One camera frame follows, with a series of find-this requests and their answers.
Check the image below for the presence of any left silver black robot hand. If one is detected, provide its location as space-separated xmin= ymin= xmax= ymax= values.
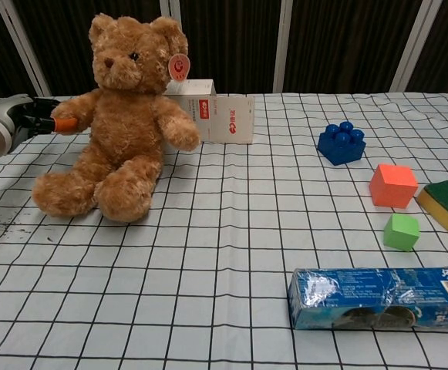
xmin=0 ymin=94 xmax=79 ymax=136

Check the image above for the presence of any white red carton box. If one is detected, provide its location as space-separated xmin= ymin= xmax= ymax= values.
xmin=161 ymin=79 xmax=256 ymax=145

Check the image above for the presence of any brown teddy bear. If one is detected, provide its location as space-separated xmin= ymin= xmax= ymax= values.
xmin=32 ymin=13 xmax=202 ymax=224

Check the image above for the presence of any orange foam cube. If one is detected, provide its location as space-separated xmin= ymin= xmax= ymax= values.
xmin=369 ymin=163 xmax=419 ymax=209

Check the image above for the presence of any red round hang tag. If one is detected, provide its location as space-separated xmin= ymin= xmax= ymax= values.
xmin=168 ymin=53 xmax=191 ymax=84

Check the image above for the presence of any blue studded building block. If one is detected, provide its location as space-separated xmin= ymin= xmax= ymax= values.
xmin=317 ymin=120 xmax=366 ymax=167

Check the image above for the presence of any white aluminium frame post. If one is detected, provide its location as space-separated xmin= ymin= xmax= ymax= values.
xmin=273 ymin=0 xmax=295 ymax=93
xmin=391 ymin=0 xmax=436 ymax=93
xmin=159 ymin=0 xmax=189 ymax=81
xmin=0 ymin=0 xmax=52 ymax=97

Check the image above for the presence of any small green foam cube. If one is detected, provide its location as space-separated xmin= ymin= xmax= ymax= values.
xmin=383 ymin=214 xmax=421 ymax=252

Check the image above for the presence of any blue cookie package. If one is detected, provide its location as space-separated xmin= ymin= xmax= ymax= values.
xmin=287 ymin=266 xmax=448 ymax=331

